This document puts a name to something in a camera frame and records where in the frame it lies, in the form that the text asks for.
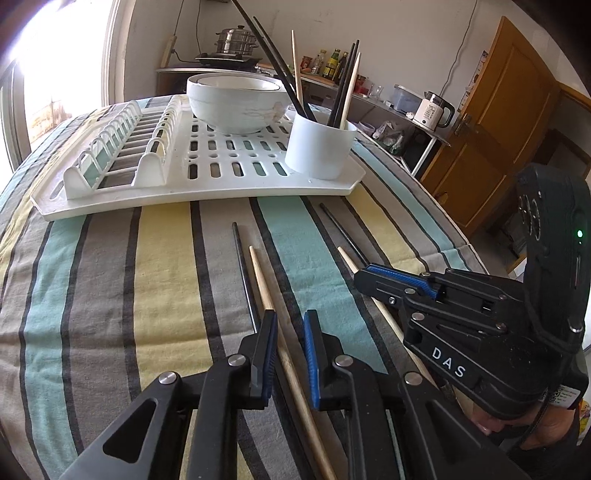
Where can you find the red jar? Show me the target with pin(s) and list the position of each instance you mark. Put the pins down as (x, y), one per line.
(361, 85)

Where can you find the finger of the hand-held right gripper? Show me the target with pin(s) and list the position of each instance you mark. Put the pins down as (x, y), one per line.
(383, 288)
(401, 275)

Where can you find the brown wooden door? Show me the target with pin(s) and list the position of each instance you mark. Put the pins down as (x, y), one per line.
(498, 138)

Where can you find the white cup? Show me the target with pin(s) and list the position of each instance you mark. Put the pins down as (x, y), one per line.
(314, 152)

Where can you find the small white bowl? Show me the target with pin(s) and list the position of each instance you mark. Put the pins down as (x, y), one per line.
(221, 83)

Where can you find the steel steamer pot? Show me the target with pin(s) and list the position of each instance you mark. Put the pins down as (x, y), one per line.
(236, 41)

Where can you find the clear plastic container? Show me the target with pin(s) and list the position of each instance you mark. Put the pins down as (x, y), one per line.
(404, 99)

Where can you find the black chopstick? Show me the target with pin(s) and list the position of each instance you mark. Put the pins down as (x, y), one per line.
(281, 64)
(348, 78)
(341, 233)
(341, 83)
(277, 67)
(242, 272)

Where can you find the white plastic dish rack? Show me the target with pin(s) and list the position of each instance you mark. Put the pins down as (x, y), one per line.
(184, 199)

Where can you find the clear glass bottle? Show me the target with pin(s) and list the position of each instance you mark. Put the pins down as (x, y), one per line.
(321, 62)

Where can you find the black stove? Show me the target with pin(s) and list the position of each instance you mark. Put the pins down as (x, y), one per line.
(228, 58)

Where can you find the wooden chopstick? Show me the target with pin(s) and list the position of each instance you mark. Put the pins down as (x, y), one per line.
(264, 286)
(297, 69)
(348, 261)
(351, 87)

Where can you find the plastic bags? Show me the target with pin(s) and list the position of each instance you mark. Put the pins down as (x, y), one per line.
(388, 138)

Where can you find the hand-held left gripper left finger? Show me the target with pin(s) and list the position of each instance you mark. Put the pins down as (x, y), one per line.
(268, 360)

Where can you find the drinking glass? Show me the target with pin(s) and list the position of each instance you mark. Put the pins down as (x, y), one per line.
(376, 92)

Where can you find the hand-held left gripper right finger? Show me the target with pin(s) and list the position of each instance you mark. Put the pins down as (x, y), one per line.
(311, 364)

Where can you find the striped tablecloth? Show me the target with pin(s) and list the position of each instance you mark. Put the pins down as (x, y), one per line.
(138, 277)

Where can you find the sliding glass door frame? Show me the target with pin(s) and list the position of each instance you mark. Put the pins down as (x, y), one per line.
(117, 46)

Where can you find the large white bowl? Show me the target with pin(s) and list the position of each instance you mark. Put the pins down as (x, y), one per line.
(231, 115)

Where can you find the person's right hand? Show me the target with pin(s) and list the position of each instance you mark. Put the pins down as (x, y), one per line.
(554, 427)

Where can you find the yellow label oil bottle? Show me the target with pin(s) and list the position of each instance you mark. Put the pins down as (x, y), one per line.
(334, 64)

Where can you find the white electric kettle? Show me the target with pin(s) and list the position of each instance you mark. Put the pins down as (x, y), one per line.
(429, 113)

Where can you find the wooden cutting board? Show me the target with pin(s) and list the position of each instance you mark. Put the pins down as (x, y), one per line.
(318, 79)

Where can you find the dark sauce bottle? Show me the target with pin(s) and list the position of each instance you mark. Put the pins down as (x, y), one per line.
(344, 64)

